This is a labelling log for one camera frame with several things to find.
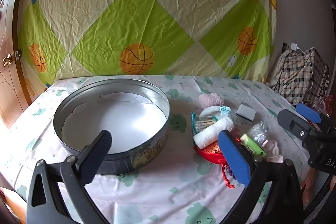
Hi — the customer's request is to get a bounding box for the white charger cable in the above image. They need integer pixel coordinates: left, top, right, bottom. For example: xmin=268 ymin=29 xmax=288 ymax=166
xmin=297 ymin=47 xmax=315 ymax=94

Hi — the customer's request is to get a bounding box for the round metal cookie tin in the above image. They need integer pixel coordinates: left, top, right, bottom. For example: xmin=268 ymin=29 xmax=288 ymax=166
xmin=53 ymin=79 xmax=171 ymax=176

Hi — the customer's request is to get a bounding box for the red drawstring pouch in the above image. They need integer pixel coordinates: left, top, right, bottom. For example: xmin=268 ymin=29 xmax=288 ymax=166
xmin=194 ymin=139 xmax=237 ymax=189

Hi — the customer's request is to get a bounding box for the pink fluffy sock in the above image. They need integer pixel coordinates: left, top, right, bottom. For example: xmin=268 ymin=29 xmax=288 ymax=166
xmin=198 ymin=93 xmax=224 ymax=109

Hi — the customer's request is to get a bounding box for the white cloud-print tablecloth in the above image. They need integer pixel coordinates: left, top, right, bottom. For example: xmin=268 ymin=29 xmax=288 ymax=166
xmin=0 ymin=75 xmax=315 ymax=224

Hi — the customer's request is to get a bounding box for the red plastic bag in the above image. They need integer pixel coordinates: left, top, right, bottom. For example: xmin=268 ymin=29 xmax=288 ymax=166
xmin=311 ymin=95 xmax=334 ymax=115

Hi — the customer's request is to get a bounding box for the small clear plastic bag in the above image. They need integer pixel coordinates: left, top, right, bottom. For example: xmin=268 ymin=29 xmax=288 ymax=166
xmin=247 ymin=121 xmax=269 ymax=147

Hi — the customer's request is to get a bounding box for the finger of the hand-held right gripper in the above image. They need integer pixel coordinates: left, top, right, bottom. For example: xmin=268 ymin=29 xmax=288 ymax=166
xmin=296 ymin=103 xmax=323 ymax=124
xmin=277 ymin=109 xmax=313 ymax=140

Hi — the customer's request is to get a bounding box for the white sponge with black layer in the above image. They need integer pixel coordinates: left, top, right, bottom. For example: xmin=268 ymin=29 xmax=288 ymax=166
xmin=236 ymin=104 xmax=257 ymax=124

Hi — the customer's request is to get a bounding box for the plaid fabric bag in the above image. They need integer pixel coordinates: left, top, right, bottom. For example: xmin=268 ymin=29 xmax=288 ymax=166
xmin=266 ymin=48 xmax=330 ymax=107

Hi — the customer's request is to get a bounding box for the green cream ball-print sheet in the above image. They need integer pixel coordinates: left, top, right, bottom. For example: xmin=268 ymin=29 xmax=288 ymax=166
xmin=13 ymin=0 xmax=278 ymax=100

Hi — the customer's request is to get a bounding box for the white bandage roll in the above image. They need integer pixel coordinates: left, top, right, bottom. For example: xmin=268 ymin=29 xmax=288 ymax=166
xmin=193 ymin=118 xmax=234 ymax=150

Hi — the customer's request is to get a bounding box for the cotton swab packet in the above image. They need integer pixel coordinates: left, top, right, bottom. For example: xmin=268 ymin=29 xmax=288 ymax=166
xmin=192 ymin=106 xmax=238 ymax=136

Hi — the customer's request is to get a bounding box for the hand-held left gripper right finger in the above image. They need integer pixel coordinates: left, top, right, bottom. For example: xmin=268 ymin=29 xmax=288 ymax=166
xmin=218 ymin=130 xmax=306 ymax=224

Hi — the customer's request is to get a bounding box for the white washcloth with pink trim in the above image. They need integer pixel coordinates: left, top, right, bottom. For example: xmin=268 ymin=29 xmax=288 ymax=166
xmin=199 ymin=106 xmax=223 ymax=117

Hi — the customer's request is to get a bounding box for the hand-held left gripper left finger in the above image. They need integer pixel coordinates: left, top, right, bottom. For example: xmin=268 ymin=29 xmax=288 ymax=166
xmin=26 ymin=130 xmax=113 ymax=224

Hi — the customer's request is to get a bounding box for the green tissue pack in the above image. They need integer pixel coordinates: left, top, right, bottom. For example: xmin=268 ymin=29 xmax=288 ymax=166
xmin=240 ymin=133 xmax=266 ymax=158

